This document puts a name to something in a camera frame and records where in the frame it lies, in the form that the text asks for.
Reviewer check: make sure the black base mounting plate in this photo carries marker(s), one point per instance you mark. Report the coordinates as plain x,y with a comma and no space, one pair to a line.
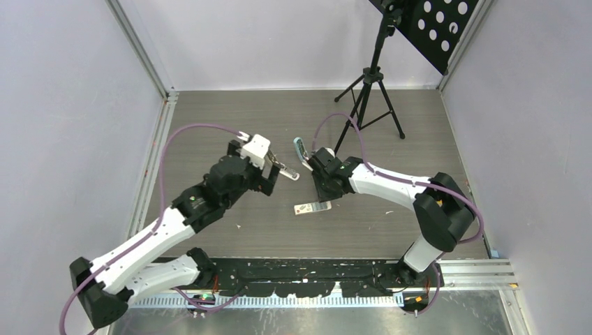
308,277

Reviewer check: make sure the aluminium frame rail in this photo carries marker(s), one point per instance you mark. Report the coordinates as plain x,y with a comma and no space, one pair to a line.
138,47

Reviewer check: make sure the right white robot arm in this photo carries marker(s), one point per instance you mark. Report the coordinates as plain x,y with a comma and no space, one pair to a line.
437,202

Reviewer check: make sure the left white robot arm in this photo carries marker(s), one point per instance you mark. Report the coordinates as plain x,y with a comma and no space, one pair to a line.
108,285

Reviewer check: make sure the white staple box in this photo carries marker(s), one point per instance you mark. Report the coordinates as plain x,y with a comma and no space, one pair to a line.
312,207

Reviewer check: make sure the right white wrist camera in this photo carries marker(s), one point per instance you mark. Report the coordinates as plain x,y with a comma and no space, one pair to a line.
325,152

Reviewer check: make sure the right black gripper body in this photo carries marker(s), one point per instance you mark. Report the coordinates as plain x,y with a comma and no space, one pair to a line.
324,179

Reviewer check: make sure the black perforated panel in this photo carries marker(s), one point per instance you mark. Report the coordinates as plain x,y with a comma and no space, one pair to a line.
434,28

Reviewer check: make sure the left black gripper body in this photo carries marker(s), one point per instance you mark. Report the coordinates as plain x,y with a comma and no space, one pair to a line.
253,177

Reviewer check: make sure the blue white stapler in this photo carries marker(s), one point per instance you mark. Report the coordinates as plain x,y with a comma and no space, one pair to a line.
302,153

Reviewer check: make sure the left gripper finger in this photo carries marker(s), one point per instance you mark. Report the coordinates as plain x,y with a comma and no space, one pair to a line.
234,149
268,183

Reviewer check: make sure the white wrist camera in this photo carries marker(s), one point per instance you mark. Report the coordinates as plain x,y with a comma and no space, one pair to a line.
325,152
254,147

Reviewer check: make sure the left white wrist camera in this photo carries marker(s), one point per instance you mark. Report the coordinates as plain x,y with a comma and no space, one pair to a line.
254,147

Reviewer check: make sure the black tripod stand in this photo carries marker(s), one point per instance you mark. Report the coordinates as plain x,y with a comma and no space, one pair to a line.
370,78

